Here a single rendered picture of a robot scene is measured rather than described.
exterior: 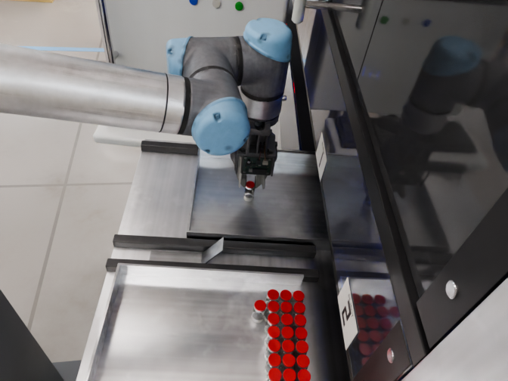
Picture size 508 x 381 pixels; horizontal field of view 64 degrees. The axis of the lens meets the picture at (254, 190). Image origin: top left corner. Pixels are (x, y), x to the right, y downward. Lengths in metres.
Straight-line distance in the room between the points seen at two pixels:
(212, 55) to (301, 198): 0.45
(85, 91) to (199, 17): 0.74
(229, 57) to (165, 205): 0.39
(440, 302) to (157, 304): 0.51
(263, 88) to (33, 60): 0.33
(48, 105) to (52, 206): 1.68
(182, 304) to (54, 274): 1.22
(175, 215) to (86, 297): 1.01
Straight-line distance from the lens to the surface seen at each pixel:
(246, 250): 0.82
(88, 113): 0.51
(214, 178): 0.96
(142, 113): 0.51
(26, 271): 1.99
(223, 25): 1.21
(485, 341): 0.35
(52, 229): 2.09
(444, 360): 0.40
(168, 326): 0.76
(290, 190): 0.96
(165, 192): 0.94
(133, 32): 1.28
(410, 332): 0.45
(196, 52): 0.63
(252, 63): 0.65
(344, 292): 0.65
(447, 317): 0.40
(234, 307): 0.77
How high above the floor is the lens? 1.56
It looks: 47 degrees down
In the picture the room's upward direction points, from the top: 8 degrees clockwise
